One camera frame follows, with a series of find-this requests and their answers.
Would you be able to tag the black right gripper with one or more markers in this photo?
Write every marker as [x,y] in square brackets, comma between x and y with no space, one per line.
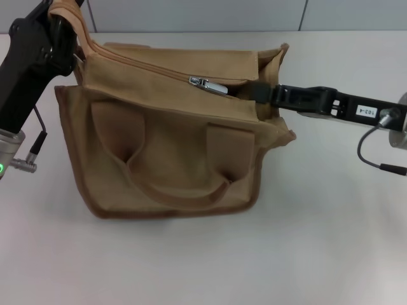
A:
[349,109]

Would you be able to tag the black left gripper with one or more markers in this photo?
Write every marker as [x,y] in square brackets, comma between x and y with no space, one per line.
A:
[25,63]

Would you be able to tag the silver metal zipper pull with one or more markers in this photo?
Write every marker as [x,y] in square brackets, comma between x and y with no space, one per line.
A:
[211,86]

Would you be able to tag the khaki canvas food bag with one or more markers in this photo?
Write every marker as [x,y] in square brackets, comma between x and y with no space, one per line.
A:
[178,159]

